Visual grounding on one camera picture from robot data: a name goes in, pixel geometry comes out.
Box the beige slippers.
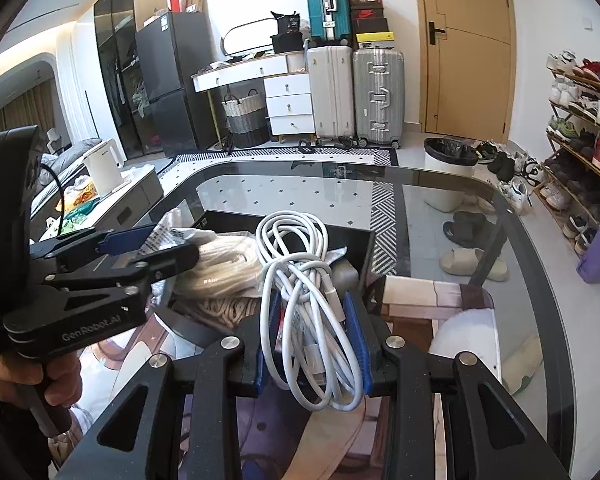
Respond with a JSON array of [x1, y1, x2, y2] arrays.
[[439, 247, 510, 281]]

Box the oval mirror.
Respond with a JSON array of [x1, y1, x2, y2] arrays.
[[221, 17, 281, 57]]

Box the white cable bundle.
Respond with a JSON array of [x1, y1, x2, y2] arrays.
[[256, 211, 366, 413]]

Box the grey side cabinet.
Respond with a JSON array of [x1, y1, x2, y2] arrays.
[[40, 167, 165, 246]]

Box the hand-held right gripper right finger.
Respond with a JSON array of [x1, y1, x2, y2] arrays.
[[342, 290, 573, 480]]

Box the dark grey fridge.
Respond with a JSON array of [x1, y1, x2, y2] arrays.
[[135, 10, 218, 158]]

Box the cream fuzzy floor item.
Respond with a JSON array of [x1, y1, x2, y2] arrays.
[[502, 334, 551, 395]]

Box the beige curtain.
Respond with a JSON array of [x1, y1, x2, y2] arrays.
[[0, 80, 56, 136]]

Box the yellow and black box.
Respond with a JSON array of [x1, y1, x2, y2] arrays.
[[355, 32, 395, 50]]

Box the person's left hand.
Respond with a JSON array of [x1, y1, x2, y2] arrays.
[[0, 347, 83, 433]]

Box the black storage box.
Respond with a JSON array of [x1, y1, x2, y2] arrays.
[[167, 208, 377, 356]]

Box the dark glass wardrobe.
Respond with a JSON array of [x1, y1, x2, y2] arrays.
[[92, 0, 168, 158]]

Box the white suitcase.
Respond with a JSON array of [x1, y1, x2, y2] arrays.
[[306, 45, 357, 142]]

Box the pile of black white shoes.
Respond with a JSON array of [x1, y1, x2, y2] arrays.
[[472, 140, 548, 216]]

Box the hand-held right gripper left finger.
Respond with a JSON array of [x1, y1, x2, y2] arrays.
[[55, 290, 283, 480]]

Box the white trash bin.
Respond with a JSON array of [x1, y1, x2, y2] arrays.
[[424, 136, 480, 211]]

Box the woven laundry basket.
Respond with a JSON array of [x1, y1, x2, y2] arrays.
[[222, 89, 271, 148]]

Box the colourful snack bags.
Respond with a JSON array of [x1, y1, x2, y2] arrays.
[[60, 177, 101, 221]]

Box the person's left forearm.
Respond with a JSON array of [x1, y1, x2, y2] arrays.
[[0, 385, 51, 480]]

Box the wooden shoe rack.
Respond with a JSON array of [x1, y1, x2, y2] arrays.
[[537, 50, 600, 261]]

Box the packet of white rope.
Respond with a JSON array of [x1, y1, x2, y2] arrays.
[[152, 210, 266, 333]]

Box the grey bedding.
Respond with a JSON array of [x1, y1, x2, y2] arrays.
[[30, 137, 103, 211]]

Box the silver suitcase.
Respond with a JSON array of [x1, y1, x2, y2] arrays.
[[352, 49, 406, 148]]

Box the black slippers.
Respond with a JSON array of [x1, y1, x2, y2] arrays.
[[442, 211, 501, 250]]

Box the black bag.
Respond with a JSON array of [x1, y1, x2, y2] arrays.
[[270, 10, 303, 53]]

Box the teal suitcase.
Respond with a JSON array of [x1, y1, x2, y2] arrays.
[[304, 0, 352, 47]]

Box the white vanity desk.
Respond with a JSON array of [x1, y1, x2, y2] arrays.
[[191, 52, 317, 143]]

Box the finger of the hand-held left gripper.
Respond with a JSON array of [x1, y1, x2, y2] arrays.
[[15, 243, 201, 318], [29, 226, 158, 261]]

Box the white electric kettle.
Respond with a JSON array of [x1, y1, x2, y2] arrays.
[[82, 138, 126, 191]]

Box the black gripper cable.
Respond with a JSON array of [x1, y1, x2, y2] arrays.
[[39, 162, 65, 237]]

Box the black table leg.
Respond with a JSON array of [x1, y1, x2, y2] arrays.
[[467, 207, 511, 288]]

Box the tan wooden door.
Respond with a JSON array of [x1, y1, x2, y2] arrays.
[[412, 0, 512, 143]]

